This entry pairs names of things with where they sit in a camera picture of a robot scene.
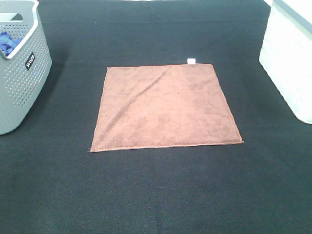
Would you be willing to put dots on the white plastic basket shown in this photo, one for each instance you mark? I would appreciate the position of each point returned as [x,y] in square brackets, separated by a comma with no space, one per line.
[286,54]

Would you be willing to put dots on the brown microfiber towel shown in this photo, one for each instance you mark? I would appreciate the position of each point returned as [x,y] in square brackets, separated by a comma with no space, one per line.
[163,106]

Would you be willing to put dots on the black table mat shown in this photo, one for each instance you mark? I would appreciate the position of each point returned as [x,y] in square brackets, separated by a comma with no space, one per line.
[50,182]

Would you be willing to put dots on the blue towel in basket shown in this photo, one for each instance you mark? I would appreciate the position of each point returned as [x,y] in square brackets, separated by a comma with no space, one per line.
[7,43]

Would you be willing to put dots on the grey perforated laundry basket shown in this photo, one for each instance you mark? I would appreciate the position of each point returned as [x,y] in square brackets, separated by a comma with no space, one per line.
[24,69]

